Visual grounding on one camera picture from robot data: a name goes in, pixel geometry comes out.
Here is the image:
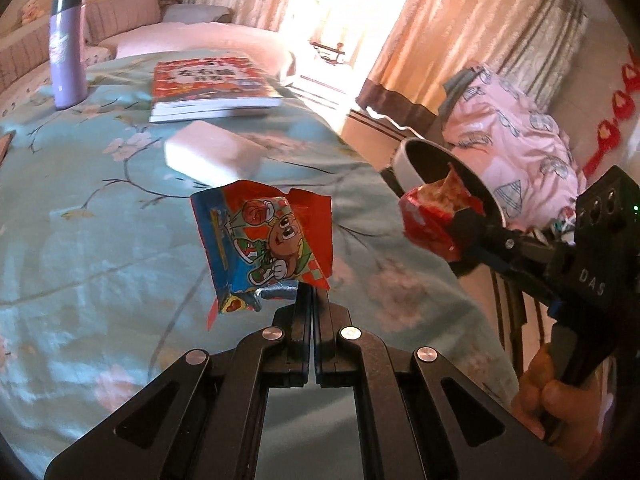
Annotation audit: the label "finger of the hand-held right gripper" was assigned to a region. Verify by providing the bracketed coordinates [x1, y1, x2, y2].
[456, 247, 556, 303]
[449, 207, 557, 263]

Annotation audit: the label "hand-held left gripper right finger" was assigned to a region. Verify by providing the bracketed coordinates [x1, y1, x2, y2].
[312, 287, 571, 480]

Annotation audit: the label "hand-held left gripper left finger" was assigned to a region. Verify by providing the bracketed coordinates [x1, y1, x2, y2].
[44, 282, 313, 480]

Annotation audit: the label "orange blue snack packet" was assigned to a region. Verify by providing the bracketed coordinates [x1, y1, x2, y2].
[190, 180, 333, 331]

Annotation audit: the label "red snack bag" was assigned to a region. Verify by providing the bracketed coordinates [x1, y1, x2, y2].
[400, 162, 485, 261]

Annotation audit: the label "white rimmed trash bin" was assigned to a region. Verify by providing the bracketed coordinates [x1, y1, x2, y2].
[382, 137, 506, 226]

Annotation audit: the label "person's right hand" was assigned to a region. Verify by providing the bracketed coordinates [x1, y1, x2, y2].
[510, 342, 615, 467]

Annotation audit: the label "pink printed quilt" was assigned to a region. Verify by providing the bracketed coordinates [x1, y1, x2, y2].
[440, 63, 587, 233]

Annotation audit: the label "grey green cloth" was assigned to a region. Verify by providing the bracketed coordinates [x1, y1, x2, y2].
[440, 67, 476, 126]

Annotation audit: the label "white tissue pack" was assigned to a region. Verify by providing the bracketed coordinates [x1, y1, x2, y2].
[164, 120, 266, 188]

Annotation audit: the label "red picture book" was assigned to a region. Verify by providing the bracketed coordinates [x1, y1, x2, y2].
[149, 56, 283, 124]

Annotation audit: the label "dark metal rack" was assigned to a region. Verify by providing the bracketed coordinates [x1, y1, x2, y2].
[310, 40, 348, 63]

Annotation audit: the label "pink sofa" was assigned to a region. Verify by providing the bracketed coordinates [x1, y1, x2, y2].
[0, 0, 296, 92]

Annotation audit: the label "grey pillow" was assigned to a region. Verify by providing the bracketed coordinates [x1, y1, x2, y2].
[161, 4, 233, 25]

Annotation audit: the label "floral white pillow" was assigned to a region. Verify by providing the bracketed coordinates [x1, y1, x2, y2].
[82, 45, 113, 66]

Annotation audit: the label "purple thermos bottle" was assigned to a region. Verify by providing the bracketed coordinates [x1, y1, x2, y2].
[48, 0, 88, 110]

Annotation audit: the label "striped pink pillow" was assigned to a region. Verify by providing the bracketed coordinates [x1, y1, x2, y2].
[85, 0, 162, 43]

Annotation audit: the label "striped sofa cushion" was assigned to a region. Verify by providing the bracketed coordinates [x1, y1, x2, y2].
[0, 25, 53, 93]

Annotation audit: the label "red wall decorations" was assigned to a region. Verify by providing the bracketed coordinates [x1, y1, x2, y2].
[582, 45, 640, 178]

